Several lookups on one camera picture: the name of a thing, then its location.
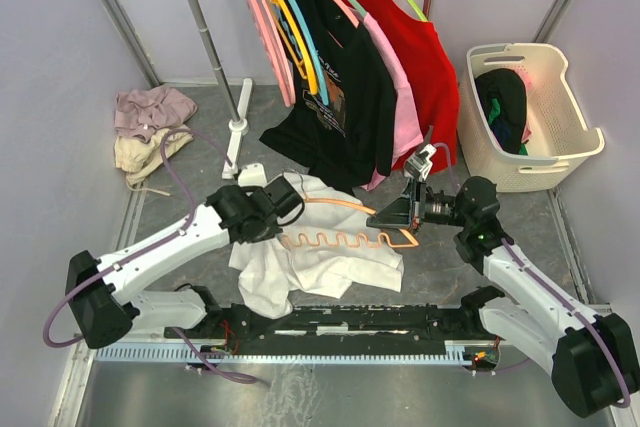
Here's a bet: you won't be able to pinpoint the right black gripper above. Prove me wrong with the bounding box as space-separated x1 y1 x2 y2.
366 178 470 236

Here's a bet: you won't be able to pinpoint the orange wavy hanger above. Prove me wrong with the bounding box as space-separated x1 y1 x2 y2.
280 170 419 249

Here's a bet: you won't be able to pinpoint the white t shirt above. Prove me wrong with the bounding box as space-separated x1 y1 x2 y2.
228 172 405 321

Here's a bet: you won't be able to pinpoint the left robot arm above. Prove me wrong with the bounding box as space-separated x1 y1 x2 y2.
65 176 304 349

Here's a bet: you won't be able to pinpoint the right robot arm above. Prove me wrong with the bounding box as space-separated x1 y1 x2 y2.
367 176 639 418

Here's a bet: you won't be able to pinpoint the pink t shirt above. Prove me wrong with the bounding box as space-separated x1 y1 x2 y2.
362 13 424 167

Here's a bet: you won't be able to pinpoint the black t shirt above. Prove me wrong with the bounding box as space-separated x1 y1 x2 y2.
260 0 397 194

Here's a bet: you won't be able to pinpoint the red t shirt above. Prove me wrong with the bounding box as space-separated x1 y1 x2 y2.
357 0 460 172

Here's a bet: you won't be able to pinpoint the blue hanger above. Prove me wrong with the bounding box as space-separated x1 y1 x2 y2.
293 0 329 106

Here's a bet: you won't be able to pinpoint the yellow hanger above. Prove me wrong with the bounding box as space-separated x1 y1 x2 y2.
268 0 320 95

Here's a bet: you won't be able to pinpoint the pink wavy hanger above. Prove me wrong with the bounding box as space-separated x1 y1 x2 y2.
245 0 295 107

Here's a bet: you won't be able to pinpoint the beige crumpled cloth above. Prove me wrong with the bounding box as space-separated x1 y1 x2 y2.
114 120 171 196

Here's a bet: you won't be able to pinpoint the dark clothes in basket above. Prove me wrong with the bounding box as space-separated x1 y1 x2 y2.
474 68 528 156

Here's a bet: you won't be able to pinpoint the mauve crumpled cloth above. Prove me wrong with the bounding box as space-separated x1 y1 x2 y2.
114 85 198 143

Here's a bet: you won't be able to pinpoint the cream laundry basket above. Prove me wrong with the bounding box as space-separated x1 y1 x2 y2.
457 43 605 193

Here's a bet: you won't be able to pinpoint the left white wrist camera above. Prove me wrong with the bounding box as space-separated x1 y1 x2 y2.
236 163 268 187

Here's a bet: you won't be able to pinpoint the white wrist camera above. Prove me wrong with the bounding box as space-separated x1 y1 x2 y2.
404 144 436 183
236 163 268 187

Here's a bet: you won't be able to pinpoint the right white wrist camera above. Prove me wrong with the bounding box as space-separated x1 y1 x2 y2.
404 144 436 183

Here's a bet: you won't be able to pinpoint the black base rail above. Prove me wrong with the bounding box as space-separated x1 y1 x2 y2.
164 294 501 371

